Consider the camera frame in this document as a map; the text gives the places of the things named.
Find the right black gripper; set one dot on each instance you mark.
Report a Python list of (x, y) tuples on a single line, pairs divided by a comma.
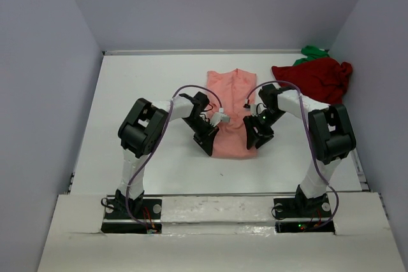
[(258, 128)]

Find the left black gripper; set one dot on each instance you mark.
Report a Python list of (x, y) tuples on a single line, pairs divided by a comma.
[(204, 130)]

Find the pink t shirt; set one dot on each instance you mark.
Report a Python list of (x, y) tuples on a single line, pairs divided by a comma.
[(232, 88)]

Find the red t shirt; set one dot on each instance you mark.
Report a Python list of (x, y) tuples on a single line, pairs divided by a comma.
[(324, 80)]

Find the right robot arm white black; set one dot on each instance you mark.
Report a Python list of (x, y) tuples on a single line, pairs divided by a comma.
[(330, 138)]

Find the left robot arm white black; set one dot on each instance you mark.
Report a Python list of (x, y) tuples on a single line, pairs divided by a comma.
[(140, 133)]

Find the green t shirt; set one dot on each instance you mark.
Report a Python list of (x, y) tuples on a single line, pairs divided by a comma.
[(311, 53)]

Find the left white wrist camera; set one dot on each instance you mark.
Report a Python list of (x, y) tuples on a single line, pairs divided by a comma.
[(219, 117)]

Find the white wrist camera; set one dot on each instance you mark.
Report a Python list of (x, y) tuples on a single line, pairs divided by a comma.
[(219, 117), (254, 109)]

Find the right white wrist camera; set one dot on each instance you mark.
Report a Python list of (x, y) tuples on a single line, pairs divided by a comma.
[(254, 109)]

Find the aluminium rail front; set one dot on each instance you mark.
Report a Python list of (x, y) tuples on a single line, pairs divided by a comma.
[(273, 194)]

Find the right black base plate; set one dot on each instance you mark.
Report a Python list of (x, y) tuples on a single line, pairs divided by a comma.
[(289, 219)]

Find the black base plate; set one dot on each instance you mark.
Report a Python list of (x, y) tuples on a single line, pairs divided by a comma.
[(289, 219), (147, 220)]

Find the aluminium rail back edge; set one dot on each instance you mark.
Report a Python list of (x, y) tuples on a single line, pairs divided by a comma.
[(200, 52)]

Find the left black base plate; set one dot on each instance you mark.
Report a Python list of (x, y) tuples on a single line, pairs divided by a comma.
[(147, 220)]

